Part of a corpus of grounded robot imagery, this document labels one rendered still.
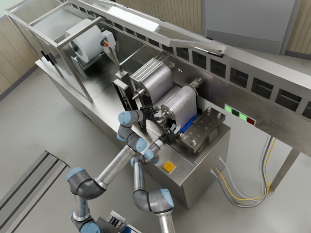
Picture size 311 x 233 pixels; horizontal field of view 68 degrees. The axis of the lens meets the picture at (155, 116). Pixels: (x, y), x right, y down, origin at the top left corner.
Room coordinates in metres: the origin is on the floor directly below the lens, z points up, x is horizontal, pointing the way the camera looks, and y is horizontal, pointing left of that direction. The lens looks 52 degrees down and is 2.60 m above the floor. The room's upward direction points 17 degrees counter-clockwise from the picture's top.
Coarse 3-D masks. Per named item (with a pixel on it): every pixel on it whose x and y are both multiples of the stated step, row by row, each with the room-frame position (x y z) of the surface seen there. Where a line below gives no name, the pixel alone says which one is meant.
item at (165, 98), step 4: (172, 88) 1.29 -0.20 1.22; (176, 88) 1.27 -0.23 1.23; (180, 88) 1.26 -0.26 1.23; (168, 92) 1.26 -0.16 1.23; (172, 92) 1.24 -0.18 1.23; (176, 92) 1.23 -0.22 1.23; (164, 96) 1.23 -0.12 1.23; (168, 96) 1.21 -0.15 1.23; (172, 96) 1.21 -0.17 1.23; (160, 100) 1.20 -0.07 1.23; (164, 100) 1.19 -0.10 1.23; (156, 104) 1.17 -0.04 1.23; (160, 104) 1.16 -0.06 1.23; (156, 108) 1.17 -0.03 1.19; (160, 108) 1.13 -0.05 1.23
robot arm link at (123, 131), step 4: (120, 124) 0.88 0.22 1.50; (120, 128) 0.86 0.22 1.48; (124, 128) 0.85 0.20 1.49; (128, 128) 0.84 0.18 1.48; (120, 132) 0.84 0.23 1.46; (124, 132) 0.83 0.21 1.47; (128, 132) 0.82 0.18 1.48; (120, 136) 0.83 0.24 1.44; (124, 136) 0.81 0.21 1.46; (124, 140) 0.82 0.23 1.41
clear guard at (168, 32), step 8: (88, 0) 1.80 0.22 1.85; (104, 8) 1.54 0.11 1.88; (112, 8) 1.68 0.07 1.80; (120, 8) 1.83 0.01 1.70; (120, 16) 1.35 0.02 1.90; (128, 16) 1.44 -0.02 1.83; (136, 16) 1.56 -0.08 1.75; (144, 24) 1.26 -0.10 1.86; (152, 24) 1.35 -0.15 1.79; (160, 24) 1.45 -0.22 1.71; (160, 32) 1.08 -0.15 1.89; (168, 32) 1.15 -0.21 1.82; (176, 32) 1.23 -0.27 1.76; (184, 32) 1.33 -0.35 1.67; (192, 40) 1.07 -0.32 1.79; (200, 40) 1.14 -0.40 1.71
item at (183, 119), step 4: (192, 104) 1.10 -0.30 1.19; (188, 108) 1.08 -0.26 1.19; (192, 108) 1.10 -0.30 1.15; (196, 108) 1.13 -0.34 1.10; (184, 112) 1.05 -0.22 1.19; (188, 112) 1.08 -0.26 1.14; (192, 112) 1.10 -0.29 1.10; (196, 112) 1.12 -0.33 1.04; (180, 116) 1.03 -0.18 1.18; (184, 116) 1.05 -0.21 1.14; (188, 116) 1.07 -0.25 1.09; (192, 116) 1.10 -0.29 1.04; (176, 120) 1.01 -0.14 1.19; (180, 120) 1.03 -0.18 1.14; (184, 120) 1.05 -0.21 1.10; (188, 120) 1.07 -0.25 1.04; (176, 124) 1.00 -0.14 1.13; (180, 124) 1.02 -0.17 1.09; (184, 124) 1.04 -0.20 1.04; (180, 128) 1.02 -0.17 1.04
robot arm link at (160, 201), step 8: (152, 192) 0.53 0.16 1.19; (160, 192) 0.51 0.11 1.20; (168, 192) 0.50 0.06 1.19; (152, 200) 0.48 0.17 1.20; (160, 200) 0.47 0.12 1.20; (168, 200) 0.45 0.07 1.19; (152, 208) 0.44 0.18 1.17; (160, 208) 0.43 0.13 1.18; (168, 208) 0.42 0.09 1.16; (160, 216) 0.39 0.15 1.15; (168, 216) 0.38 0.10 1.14; (160, 224) 0.36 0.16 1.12; (168, 224) 0.34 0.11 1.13; (168, 232) 0.30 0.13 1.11
